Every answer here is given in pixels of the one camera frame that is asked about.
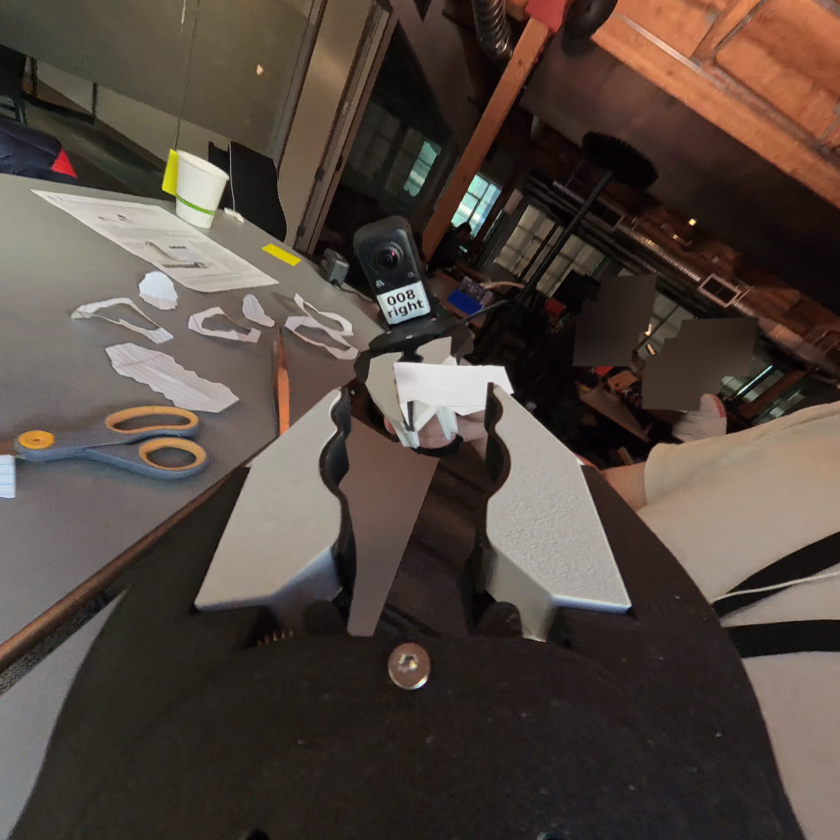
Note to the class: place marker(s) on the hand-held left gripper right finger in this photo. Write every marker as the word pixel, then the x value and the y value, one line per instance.
pixel 551 525

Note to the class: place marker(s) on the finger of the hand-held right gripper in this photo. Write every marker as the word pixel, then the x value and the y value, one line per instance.
pixel 459 348
pixel 380 380

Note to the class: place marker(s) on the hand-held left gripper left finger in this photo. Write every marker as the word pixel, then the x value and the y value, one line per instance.
pixel 282 525

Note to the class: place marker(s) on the narrow lined paper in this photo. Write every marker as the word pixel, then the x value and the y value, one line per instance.
pixel 453 384

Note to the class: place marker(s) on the grey orange scissors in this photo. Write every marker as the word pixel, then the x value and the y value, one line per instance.
pixel 131 446

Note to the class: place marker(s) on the torn lined paper piece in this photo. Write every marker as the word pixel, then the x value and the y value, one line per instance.
pixel 170 380
pixel 6 476

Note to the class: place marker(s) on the person's right forearm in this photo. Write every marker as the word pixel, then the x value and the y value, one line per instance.
pixel 623 485

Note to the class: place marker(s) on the grey desk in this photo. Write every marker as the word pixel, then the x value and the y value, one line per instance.
pixel 65 275

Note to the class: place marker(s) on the person's right hand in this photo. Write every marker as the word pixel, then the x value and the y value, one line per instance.
pixel 469 433

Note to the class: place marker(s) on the blue crate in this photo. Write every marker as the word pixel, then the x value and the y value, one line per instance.
pixel 464 302

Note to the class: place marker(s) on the small grey box yellow label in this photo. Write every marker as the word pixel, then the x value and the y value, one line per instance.
pixel 336 266

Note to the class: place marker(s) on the white paper scrap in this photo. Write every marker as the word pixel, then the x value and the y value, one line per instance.
pixel 257 312
pixel 295 323
pixel 305 305

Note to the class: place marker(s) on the wooden pencil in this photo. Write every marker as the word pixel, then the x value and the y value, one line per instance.
pixel 282 387

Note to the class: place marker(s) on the yellow sticky note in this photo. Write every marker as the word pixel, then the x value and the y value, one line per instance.
pixel 281 254

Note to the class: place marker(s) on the black chair white piping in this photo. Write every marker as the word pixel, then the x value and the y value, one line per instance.
pixel 256 190

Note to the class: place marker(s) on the lined paper strip scrap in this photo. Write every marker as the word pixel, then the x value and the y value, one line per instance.
pixel 197 325

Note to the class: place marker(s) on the white paper cup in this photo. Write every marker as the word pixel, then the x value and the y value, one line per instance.
pixel 200 187

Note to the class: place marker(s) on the oval lined paper cutout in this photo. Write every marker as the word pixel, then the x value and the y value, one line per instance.
pixel 157 290

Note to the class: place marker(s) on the yellow sticky note pad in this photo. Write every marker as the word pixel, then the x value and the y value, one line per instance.
pixel 169 172

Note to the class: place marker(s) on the printed instruction sheet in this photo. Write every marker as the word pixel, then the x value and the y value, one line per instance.
pixel 151 243

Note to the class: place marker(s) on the black disc-topped pole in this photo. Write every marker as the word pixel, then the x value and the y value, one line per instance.
pixel 617 157

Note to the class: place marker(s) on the red alarm box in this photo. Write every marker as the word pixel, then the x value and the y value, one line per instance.
pixel 548 10

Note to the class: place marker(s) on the black dome speaker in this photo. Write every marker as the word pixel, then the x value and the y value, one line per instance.
pixel 590 13

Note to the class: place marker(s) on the dark blue puffer jacket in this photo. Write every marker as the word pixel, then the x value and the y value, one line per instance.
pixel 33 154

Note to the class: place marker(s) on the metal ventilation duct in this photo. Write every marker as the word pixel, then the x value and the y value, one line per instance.
pixel 492 26
pixel 676 259

